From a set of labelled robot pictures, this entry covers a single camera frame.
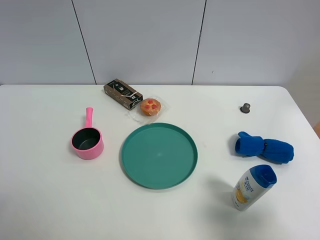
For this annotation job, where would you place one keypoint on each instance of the fruit pastry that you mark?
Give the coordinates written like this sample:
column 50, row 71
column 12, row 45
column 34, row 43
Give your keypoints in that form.
column 149, row 110

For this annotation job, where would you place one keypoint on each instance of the teal round plate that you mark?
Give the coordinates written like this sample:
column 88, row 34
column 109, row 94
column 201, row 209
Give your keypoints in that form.
column 159, row 156

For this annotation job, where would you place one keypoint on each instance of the brown coffee capsule box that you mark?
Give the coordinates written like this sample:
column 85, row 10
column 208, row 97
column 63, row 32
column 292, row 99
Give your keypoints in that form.
column 124, row 94

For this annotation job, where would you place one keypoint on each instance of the grey coffee capsule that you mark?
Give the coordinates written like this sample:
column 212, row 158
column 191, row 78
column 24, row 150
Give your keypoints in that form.
column 245, row 108

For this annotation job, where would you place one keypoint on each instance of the white shampoo bottle blue cap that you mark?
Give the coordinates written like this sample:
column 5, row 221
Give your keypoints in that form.
column 252, row 185

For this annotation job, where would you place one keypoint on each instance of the blue rolled cloth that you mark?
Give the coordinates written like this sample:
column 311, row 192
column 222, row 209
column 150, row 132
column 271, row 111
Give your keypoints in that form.
column 273, row 150

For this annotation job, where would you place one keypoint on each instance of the pink saucepan with handle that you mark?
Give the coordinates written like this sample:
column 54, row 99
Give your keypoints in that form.
column 88, row 141

